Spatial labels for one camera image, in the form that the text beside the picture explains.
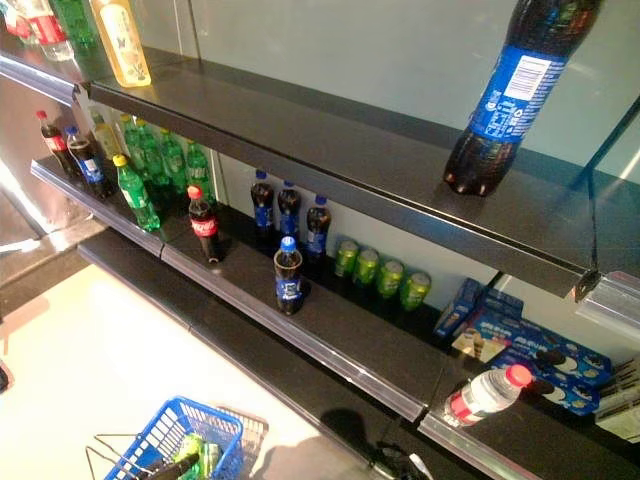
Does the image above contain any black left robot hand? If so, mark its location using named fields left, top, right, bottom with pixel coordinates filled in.
left=142, top=451, right=201, bottom=480

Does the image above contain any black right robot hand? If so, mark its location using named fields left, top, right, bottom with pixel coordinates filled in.
left=372, top=441, right=431, bottom=480

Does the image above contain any blue plastic shopping basket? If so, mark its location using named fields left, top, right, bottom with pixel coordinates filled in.
left=84, top=395, right=246, bottom=480

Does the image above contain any green drink item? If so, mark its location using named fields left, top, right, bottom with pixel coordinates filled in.
left=172, top=433, right=204, bottom=469

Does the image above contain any water bottle red cap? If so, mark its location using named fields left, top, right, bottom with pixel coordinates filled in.
left=444, top=363, right=532, bottom=428

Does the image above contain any beige cone picture box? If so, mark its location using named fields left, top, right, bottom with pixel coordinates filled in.
left=451, top=312, right=521, bottom=365

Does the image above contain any narrow blue biscuit box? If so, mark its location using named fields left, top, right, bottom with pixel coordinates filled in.
left=433, top=277, right=484, bottom=339

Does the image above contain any white snack boxes right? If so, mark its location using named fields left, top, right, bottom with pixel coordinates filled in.
left=594, top=357, right=640, bottom=431

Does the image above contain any dark base step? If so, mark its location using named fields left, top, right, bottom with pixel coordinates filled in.
left=0, top=214, right=109, bottom=321

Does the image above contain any Coca-Cola bottle red cap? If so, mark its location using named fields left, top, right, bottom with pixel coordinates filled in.
left=34, top=109, right=79, bottom=177
left=186, top=184, right=224, bottom=264

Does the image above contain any small yellow tea bottle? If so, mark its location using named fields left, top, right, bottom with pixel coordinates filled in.
left=89, top=112, right=123, bottom=161

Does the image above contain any reflective metal side panel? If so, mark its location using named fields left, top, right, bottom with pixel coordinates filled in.
left=0, top=74, right=96, bottom=236

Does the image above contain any large Pepsi cola bottle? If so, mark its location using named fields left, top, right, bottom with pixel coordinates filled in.
left=442, top=0, right=604, bottom=197

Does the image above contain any large yellow tea bottle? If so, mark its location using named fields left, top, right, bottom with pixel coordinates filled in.
left=89, top=0, right=153, bottom=89

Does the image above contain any large green soda bottle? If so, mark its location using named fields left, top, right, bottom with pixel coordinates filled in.
left=49, top=0, right=101, bottom=49

